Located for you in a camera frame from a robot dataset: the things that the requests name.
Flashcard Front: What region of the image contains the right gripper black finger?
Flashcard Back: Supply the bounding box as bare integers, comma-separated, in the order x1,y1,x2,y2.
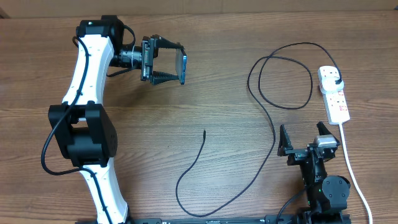
317,121,340,146
277,124,294,156

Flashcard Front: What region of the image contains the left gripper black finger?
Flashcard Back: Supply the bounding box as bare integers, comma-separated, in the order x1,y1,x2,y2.
150,71,179,85
154,34,183,49

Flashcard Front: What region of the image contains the blue Samsung Galaxy smartphone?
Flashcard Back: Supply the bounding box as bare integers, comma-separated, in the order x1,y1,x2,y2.
175,49,187,85

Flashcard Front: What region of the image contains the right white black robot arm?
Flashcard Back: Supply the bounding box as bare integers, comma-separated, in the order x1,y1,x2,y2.
275,121,351,223

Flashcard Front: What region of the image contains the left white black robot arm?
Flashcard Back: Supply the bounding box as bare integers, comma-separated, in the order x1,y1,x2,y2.
41,15,187,223

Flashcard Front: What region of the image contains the white USB charger plug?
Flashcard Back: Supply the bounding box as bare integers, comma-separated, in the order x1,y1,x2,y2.
320,78,345,95

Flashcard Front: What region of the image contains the white power extension strip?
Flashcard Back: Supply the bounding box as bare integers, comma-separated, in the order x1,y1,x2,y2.
318,66,350,125

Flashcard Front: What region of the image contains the white extension strip cord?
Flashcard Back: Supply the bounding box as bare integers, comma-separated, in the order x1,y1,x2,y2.
338,123,374,224

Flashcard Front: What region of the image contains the black USB charging cable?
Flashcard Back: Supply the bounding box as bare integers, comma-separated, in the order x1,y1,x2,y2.
175,42,344,218

